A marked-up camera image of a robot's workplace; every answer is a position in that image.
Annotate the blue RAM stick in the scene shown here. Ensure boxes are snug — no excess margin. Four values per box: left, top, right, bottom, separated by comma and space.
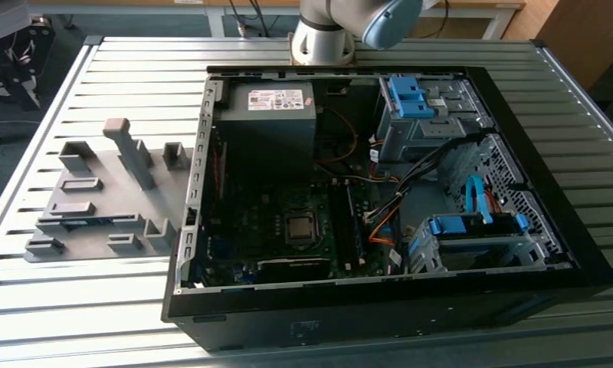
58, 217, 137, 232

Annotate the black RAM slot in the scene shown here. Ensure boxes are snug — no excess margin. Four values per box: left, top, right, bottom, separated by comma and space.
341, 182, 353, 269

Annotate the grey parts rack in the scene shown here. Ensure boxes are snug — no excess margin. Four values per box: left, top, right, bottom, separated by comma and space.
23, 117, 194, 264

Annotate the grey power supply unit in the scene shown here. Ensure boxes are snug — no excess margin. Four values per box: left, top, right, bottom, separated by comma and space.
214, 82, 318, 169

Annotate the green motherboard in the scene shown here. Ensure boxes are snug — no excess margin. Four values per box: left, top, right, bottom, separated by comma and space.
203, 179, 405, 287

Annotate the CPU socket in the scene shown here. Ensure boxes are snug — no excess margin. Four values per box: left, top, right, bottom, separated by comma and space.
282, 208, 322, 250

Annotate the silver CPU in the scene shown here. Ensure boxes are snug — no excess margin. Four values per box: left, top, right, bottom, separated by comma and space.
289, 217, 315, 239

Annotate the black graphics card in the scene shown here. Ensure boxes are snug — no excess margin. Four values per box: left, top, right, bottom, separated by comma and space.
257, 256, 333, 283

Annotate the blue drive carrier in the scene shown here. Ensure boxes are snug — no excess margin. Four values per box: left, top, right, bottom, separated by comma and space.
387, 76, 435, 119

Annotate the metal drive cage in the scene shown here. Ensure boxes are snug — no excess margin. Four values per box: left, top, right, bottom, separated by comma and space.
374, 76, 494, 164

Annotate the black PC case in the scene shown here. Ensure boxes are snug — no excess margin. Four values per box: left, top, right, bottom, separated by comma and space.
161, 64, 613, 353

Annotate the white framed wooden desk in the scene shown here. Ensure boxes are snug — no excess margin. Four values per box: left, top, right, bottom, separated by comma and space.
203, 0, 527, 41

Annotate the hard disk in blue carrier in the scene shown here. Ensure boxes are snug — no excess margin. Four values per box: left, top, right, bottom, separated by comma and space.
427, 213, 531, 235

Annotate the metal disk bay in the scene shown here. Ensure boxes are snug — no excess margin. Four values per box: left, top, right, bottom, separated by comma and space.
405, 212, 575, 274

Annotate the wooden cabinet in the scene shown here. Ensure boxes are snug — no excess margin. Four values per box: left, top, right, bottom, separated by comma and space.
502, 0, 613, 91

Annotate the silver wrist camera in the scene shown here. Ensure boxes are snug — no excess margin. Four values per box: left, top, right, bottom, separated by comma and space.
0, 0, 30, 42

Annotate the red wire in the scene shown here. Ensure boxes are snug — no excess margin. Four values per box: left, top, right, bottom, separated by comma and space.
211, 145, 225, 200

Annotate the yellow wire loop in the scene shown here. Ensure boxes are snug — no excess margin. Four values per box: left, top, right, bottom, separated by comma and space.
313, 107, 358, 166

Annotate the black cable bundle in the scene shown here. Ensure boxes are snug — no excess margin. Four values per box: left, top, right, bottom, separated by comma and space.
387, 134, 486, 200

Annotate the orange wire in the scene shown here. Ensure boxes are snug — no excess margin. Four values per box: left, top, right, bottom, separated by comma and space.
367, 206, 405, 246

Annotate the blue flat data cable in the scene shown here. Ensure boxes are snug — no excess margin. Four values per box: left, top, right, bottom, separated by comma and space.
463, 174, 494, 225

